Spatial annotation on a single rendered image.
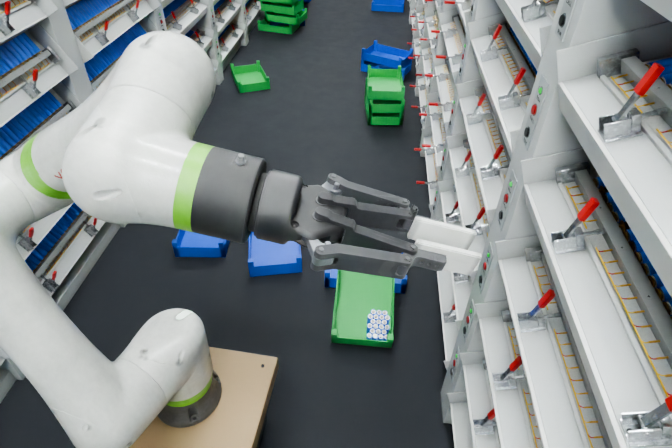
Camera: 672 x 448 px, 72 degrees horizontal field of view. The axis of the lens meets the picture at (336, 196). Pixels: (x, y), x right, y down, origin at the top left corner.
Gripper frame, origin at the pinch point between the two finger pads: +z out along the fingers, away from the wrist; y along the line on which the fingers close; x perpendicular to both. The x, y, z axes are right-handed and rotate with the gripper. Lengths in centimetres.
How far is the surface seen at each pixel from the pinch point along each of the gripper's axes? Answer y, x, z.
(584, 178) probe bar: -25.5, -2.1, 26.5
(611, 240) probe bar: -11.6, -2.5, 25.8
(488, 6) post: -100, 1, 22
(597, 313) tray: -2.1, -7.0, 23.0
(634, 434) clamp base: 13.5, -6.2, 20.6
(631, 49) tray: -29.1, 17.1, 23.1
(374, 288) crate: -73, -93, 17
